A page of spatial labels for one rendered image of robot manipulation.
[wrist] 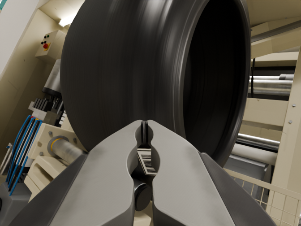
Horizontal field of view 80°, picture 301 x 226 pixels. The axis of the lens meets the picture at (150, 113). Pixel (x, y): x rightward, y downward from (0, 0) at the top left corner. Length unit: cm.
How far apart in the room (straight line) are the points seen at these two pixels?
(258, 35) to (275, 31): 6
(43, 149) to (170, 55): 44
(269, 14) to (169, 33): 71
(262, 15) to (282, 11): 7
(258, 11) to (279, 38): 14
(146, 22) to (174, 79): 9
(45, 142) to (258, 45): 87
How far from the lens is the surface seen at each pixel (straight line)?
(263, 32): 95
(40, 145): 58
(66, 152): 51
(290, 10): 95
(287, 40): 96
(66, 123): 72
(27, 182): 60
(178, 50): 29
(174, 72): 28
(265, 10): 94
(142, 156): 30
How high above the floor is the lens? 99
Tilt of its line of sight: 10 degrees up
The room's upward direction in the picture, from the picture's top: 19 degrees clockwise
